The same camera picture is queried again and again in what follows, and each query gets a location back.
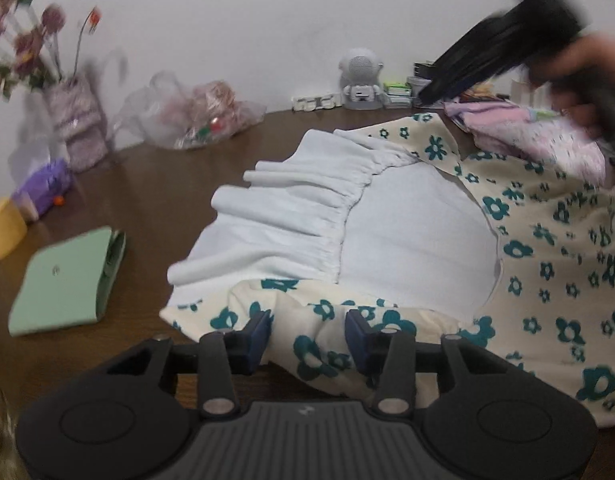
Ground dried flowers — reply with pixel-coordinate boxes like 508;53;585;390
0;0;103;103

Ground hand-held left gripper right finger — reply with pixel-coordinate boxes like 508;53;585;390
345;309;498;417

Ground white power strip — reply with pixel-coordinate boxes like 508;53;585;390
292;92;344;112

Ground knitted pink vase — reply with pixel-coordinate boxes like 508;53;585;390
41;74;113;173

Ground mint green pouch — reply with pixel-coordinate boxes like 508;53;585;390
8;226;127;337

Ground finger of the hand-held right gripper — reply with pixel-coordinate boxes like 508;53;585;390
417;5;543;107

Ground white astronaut speaker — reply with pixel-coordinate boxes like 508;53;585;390
339;48;385;111

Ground yellow container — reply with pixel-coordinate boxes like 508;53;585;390
0;197;28;263

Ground plain pink folded garment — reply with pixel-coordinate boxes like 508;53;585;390
443;100;533;133

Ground pink floral folded garment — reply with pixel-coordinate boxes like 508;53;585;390
467;109;608;181

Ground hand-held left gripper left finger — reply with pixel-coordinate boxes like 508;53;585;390
104;310;274;420

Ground clear plastic snack bag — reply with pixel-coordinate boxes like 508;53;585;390
112;71;267;151

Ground person's right hand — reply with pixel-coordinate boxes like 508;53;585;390
530;32;615;138

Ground purple tissue pack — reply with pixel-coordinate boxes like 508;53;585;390
11;157;73;223

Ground cream green floral pants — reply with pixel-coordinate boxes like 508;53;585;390
160;112;615;428

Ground stack of small boxes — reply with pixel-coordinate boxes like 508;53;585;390
382;79;419;110

